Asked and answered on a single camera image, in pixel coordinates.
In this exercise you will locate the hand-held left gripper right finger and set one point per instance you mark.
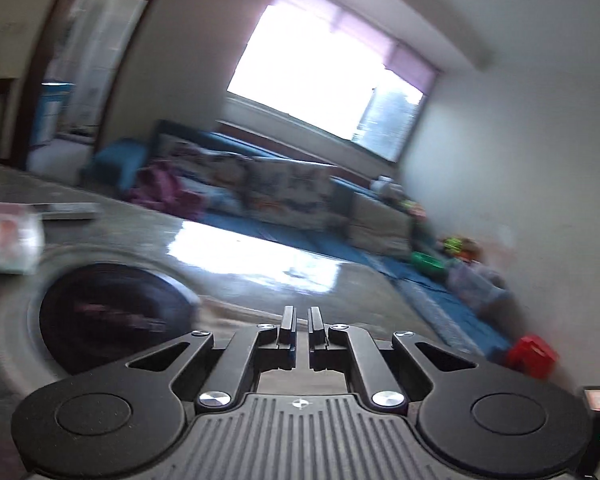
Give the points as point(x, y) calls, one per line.
point(316, 332)

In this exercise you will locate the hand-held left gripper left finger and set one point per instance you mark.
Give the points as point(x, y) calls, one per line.
point(287, 332)

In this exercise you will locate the red plastic stool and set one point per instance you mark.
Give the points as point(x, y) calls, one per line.
point(532, 357)

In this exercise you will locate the grey pillow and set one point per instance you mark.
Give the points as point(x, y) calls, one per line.
point(380, 225)

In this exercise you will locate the green plastic basin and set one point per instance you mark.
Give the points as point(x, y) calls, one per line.
point(427, 262)

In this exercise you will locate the brown and green plush toy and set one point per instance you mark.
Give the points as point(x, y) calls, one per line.
point(452, 246)

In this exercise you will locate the panda plush toy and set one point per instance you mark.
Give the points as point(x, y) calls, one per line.
point(382, 185)

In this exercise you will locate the clear plastic storage box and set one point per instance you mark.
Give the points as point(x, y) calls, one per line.
point(475, 282)

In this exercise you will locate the round black induction cooktop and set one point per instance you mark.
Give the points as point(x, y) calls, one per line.
point(105, 310)

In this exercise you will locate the maroon cloth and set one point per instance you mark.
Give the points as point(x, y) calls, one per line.
point(165, 190)

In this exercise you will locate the blue sofa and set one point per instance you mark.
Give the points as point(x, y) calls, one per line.
point(120, 160)

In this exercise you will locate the white remote control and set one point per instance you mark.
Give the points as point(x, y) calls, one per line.
point(70, 211)

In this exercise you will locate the window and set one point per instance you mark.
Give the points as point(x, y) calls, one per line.
point(305, 60)

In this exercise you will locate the white tissue pack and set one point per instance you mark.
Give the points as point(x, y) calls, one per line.
point(5, 240)

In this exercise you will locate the blue cabinet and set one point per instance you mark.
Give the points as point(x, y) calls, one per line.
point(52, 110)

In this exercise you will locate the dark wooden door frame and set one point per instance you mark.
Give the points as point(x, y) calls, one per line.
point(40, 70)

